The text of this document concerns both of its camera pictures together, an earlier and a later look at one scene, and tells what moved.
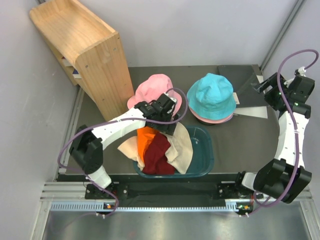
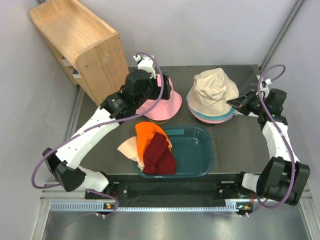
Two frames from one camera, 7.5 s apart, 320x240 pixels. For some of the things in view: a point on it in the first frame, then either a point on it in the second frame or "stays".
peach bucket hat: [129, 146] stays
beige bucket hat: [180, 152] -> [211, 90]
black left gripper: [168, 128] -> [167, 88]
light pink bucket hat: [211, 121] stays
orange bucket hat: [144, 135] stays
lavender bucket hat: [230, 117] stays
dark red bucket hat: [155, 161] stays
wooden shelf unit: [91, 50] stays
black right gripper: [272, 81] -> [245, 100]
